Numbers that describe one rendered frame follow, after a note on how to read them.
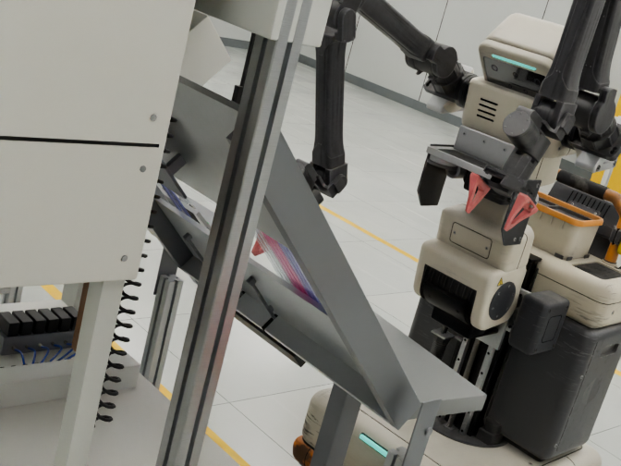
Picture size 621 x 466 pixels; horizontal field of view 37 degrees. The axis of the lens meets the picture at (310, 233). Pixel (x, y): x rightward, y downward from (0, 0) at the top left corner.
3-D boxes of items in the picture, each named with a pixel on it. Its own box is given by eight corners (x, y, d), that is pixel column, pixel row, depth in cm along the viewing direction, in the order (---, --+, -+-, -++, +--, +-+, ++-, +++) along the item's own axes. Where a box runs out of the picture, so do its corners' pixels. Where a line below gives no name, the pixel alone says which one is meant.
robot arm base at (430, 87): (480, 79, 233) (443, 67, 240) (471, 57, 227) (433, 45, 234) (460, 104, 231) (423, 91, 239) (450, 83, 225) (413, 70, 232)
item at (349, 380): (182, 271, 207) (206, 249, 209) (390, 424, 163) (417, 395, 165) (180, 267, 206) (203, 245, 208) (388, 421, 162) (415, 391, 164)
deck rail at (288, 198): (390, 424, 163) (413, 398, 165) (398, 431, 162) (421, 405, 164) (225, 137, 114) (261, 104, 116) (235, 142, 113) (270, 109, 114)
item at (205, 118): (97, 150, 181) (116, 133, 182) (317, 295, 137) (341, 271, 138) (-1, 14, 158) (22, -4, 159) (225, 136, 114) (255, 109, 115)
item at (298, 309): (188, 259, 207) (199, 250, 208) (397, 410, 163) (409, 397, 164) (149, 202, 194) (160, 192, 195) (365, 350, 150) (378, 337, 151)
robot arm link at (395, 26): (365, -35, 190) (330, -44, 197) (334, 25, 191) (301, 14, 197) (462, 54, 225) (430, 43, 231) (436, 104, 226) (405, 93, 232)
